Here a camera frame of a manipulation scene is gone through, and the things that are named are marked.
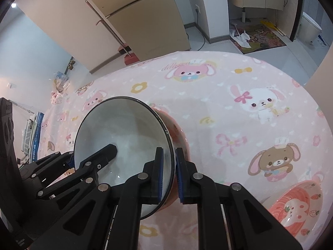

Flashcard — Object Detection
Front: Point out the white black-rimmed bowl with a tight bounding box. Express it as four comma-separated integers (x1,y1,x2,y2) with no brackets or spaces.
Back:
73,97,175,220

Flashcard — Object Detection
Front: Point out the white floor rag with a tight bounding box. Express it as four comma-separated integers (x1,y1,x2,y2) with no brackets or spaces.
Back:
229,22,252,49

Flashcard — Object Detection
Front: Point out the beige three-door refrigerator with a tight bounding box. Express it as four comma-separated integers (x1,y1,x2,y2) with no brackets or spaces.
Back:
19,0,192,75

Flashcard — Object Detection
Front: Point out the white toilet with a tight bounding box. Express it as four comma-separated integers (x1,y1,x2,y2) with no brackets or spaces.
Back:
297,12,322,43

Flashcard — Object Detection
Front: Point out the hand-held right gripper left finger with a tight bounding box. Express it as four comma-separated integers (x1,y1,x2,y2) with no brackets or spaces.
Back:
29,147,164,250

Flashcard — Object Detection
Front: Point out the long-handled broom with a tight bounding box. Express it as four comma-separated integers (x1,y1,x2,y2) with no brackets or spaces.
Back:
85,0,139,66

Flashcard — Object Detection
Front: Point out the cartoon bear floor mat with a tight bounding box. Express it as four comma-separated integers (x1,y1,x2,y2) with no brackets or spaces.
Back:
230,23,287,55

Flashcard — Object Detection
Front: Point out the pink strawberry bowl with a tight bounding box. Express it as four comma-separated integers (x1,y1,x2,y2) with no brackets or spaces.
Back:
149,106,191,206
268,180,324,243

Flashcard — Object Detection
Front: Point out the black door frame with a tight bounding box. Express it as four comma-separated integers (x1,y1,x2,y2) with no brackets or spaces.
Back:
287,0,305,41

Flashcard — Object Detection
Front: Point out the pile of plastic bags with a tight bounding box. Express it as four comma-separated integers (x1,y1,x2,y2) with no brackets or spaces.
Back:
50,70,71,106

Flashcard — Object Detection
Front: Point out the pink cartoon bunny tablecloth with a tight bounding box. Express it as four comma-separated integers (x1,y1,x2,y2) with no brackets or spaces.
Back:
19,51,333,250

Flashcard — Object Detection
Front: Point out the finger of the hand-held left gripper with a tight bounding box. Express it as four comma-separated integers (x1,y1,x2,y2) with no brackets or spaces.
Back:
19,151,76,185
36,143,118,203

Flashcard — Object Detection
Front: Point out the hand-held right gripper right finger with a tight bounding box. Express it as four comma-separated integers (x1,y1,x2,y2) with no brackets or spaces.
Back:
175,147,304,250

